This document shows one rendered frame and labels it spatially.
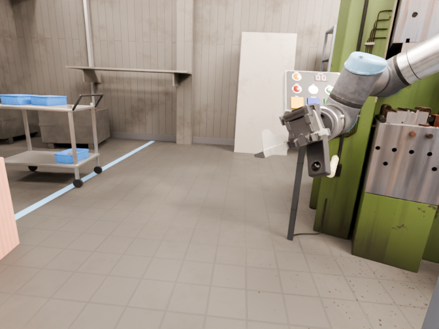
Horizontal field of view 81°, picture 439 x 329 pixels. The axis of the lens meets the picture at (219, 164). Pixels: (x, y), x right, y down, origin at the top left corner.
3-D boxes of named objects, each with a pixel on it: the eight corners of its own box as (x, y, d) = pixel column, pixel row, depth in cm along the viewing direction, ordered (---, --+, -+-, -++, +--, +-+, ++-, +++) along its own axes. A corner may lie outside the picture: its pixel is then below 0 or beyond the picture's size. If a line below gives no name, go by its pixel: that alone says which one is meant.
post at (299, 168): (292, 241, 194) (313, 91, 164) (286, 239, 196) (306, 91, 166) (292, 238, 198) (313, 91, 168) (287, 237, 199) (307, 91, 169)
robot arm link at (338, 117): (315, 143, 72) (351, 132, 65) (308, 147, 69) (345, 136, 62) (305, 113, 72) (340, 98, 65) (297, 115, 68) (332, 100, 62)
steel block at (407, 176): (438, 205, 151) (460, 130, 139) (364, 192, 168) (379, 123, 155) (418, 179, 200) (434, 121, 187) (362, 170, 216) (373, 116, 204)
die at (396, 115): (425, 126, 150) (429, 111, 148) (385, 123, 159) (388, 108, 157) (411, 120, 187) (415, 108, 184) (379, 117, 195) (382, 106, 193)
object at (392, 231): (417, 273, 164) (438, 205, 151) (351, 254, 181) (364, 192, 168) (403, 233, 213) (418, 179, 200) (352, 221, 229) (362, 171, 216)
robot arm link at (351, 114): (336, 93, 77) (320, 123, 82) (320, 96, 68) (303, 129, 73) (367, 107, 72) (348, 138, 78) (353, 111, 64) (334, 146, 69)
